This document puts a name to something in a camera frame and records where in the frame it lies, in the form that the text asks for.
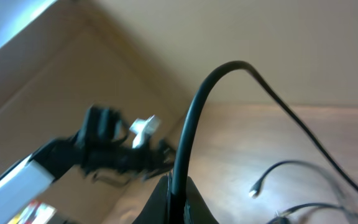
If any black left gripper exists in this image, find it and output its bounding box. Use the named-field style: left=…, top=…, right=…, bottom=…
left=116, top=139, right=177, bottom=180

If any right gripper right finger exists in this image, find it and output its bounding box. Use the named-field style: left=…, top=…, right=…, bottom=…
left=183, top=177, right=218, bottom=224

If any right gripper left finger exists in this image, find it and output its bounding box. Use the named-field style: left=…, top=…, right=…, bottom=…
left=132, top=175, right=170, bottom=224

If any thick black USB cable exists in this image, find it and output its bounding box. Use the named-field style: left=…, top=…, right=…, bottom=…
left=168, top=60, right=358, bottom=224

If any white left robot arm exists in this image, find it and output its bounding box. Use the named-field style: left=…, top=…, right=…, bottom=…
left=0, top=106, right=176, bottom=223

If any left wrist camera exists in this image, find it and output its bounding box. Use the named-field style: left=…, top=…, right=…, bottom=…
left=129, top=115, right=160, bottom=148

